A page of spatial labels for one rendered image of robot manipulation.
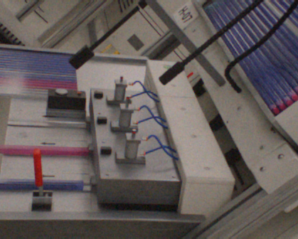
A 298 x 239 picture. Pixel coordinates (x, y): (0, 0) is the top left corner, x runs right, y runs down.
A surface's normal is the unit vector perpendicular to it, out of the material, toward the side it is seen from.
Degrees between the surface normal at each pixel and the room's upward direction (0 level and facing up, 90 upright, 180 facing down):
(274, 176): 90
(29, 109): 43
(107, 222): 90
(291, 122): 90
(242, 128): 90
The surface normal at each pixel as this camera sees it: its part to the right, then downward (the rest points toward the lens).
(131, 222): 0.13, 0.47
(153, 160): 0.13, -0.88
